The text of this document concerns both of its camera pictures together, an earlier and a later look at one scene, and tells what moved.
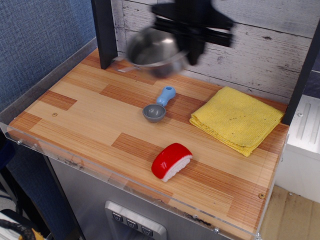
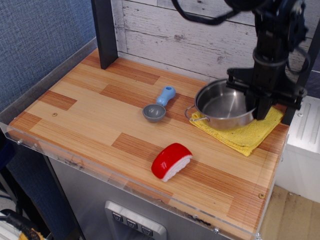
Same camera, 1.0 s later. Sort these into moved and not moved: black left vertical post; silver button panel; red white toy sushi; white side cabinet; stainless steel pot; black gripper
Moved: stainless steel pot; black gripper
Not moved: white side cabinet; red white toy sushi; black left vertical post; silver button panel
